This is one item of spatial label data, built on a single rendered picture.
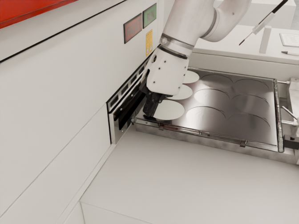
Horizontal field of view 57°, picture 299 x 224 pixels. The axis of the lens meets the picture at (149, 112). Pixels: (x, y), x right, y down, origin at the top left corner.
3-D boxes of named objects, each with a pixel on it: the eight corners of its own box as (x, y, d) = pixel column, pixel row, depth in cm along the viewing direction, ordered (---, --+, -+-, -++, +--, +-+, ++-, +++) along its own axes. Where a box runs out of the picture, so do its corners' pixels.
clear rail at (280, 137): (276, 154, 61) (278, 149, 60) (272, 81, 91) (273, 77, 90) (284, 155, 61) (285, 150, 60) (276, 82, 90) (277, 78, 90)
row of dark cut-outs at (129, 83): (107, 111, 65) (106, 102, 64) (161, 49, 100) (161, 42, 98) (109, 112, 65) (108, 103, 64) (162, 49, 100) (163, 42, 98)
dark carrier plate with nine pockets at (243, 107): (135, 119, 72) (135, 117, 71) (170, 67, 99) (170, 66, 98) (276, 147, 62) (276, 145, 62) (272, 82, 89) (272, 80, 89)
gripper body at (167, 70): (167, 47, 60) (149, 93, 64) (199, 57, 67) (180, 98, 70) (150, 38, 66) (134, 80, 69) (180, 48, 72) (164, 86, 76)
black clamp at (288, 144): (282, 146, 64) (285, 138, 63) (281, 141, 66) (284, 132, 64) (298, 150, 63) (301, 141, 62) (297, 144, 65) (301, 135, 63)
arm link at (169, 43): (174, 39, 60) (169, 52, 61) (201, 49, 65) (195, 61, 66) (154, 29, 66) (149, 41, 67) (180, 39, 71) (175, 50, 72)
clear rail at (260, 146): (129, 123, 71) (129, 118, 70) (131, 120, 72) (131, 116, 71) (284, 155, 61) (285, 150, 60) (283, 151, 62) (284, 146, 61)
